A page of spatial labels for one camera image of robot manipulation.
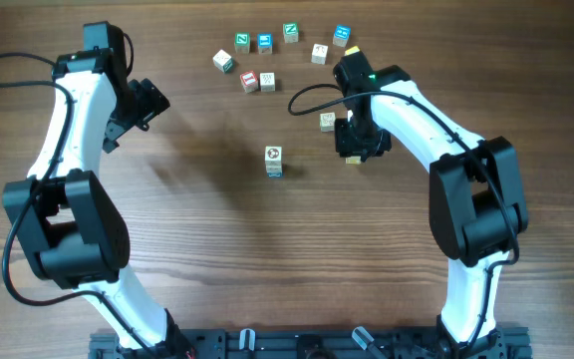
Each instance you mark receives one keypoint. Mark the yellow top elephant block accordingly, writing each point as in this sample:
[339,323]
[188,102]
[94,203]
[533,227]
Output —
[353,160]

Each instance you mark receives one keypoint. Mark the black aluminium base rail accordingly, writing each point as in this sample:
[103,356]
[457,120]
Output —
[411,342]

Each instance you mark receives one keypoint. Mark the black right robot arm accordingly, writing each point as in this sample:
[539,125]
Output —
[476,201]

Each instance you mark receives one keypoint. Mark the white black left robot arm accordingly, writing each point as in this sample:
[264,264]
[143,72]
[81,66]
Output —
[68,227]

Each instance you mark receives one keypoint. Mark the green N block right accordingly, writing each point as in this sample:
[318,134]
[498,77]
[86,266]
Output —
[290,32]

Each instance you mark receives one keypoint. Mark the yellow top block right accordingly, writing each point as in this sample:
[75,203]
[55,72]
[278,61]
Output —
[352,50]

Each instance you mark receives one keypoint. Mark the blue top block left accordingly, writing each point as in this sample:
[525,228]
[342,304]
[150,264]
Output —
[265,43]

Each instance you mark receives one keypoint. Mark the lone block with zero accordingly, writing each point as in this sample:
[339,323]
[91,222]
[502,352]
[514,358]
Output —
[327,122]

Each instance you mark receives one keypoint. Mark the plain block number two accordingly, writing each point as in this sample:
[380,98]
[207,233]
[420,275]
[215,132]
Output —
[319,54]

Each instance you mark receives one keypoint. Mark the blue top block right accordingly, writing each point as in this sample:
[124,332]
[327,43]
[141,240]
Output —
[341,35]

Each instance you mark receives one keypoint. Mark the white green edged block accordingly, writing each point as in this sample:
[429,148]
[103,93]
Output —
[273,167]

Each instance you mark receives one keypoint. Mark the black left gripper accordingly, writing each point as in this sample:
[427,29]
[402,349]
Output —
[154,102]

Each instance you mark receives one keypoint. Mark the white green W block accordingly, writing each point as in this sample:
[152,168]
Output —
[223,61]

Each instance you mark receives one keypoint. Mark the blue block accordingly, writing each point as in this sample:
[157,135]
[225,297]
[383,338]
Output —
[265,43]
[341,35]

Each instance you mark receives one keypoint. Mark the plain block yellow side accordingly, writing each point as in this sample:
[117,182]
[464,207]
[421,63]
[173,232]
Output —
[267,82]

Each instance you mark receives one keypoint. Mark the green n block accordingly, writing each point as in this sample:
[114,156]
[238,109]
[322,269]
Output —
[242,42]
[290,32]

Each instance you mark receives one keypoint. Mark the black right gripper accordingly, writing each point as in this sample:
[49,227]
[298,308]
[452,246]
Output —
[347,149]

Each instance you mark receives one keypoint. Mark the red I top block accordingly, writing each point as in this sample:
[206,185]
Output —
[249,81]

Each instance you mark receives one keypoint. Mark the green N block left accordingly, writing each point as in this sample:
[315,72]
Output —
[242,42]

